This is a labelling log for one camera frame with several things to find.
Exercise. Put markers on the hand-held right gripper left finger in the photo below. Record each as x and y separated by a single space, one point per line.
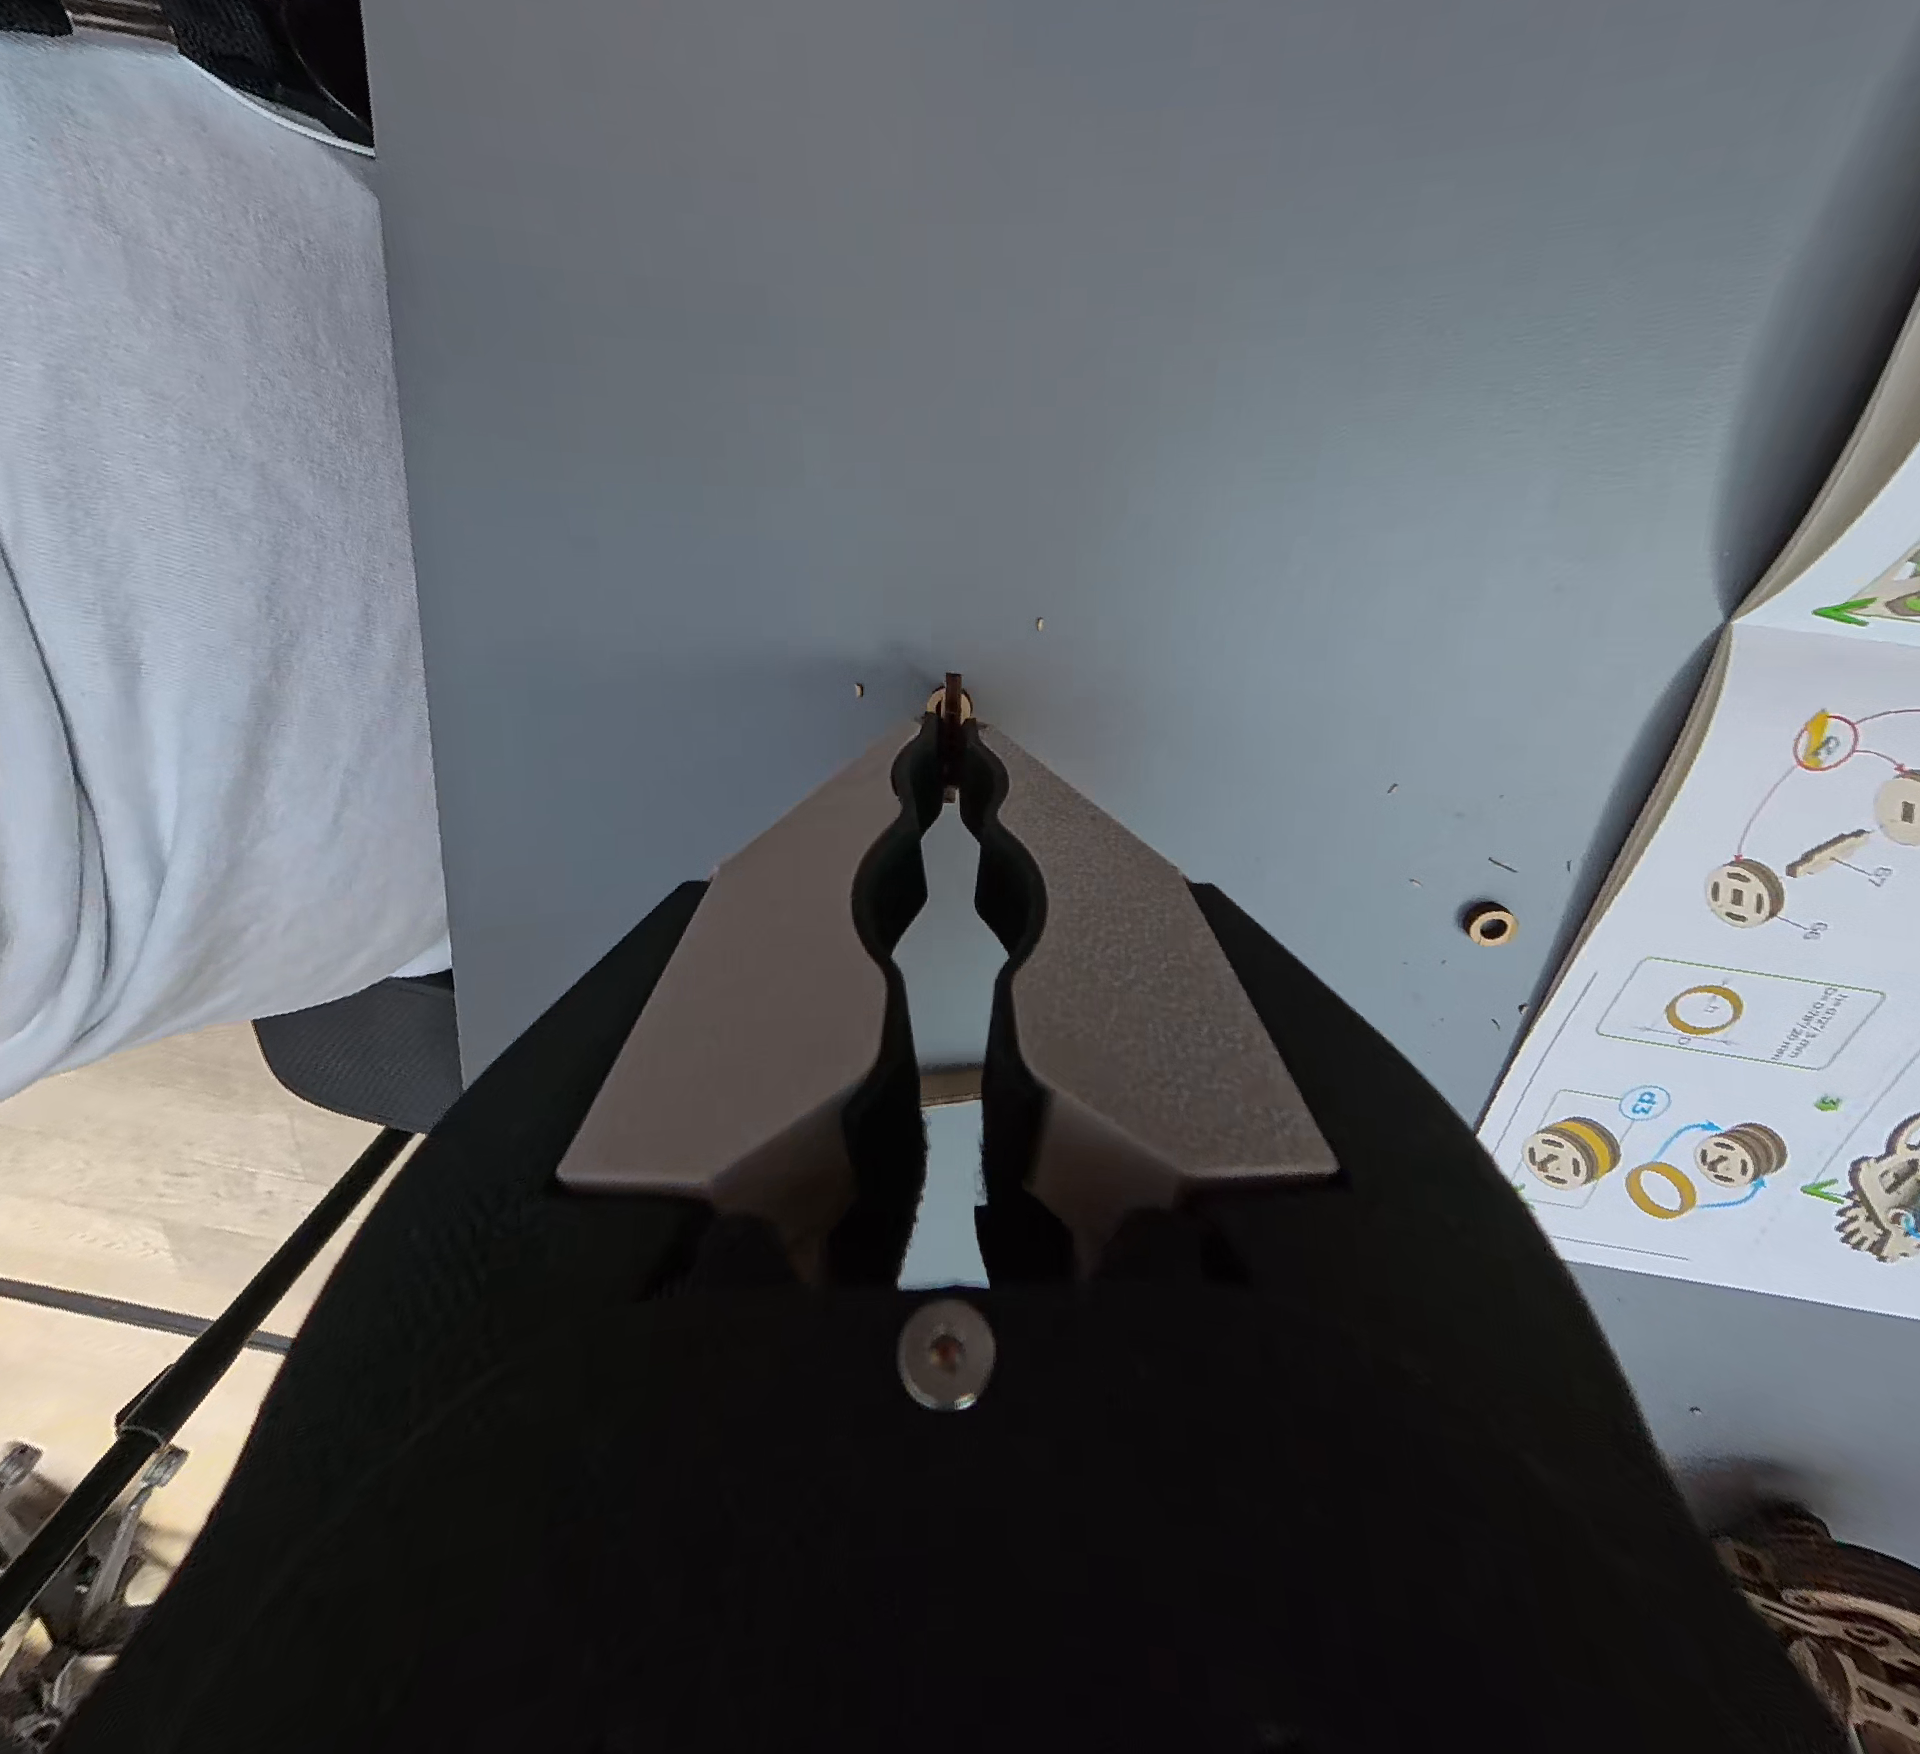
781 1004

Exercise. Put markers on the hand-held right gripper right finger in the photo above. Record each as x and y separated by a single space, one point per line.
1139 1018

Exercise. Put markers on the small wooden peg piece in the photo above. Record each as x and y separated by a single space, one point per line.
950 703

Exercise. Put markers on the grey desk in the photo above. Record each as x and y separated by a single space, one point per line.
1048 285

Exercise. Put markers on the black office chair seat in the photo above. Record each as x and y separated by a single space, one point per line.
367 1049

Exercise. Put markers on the illustrated instruction booklet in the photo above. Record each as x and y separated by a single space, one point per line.
1769 1035

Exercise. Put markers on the black rod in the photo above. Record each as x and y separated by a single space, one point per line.
196 1372

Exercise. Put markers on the person in white shirt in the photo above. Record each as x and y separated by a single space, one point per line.
179 509

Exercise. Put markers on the metal clamp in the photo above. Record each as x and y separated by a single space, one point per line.
89 1590

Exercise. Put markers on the wooden model ship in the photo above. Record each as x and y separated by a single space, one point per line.
1823 1633

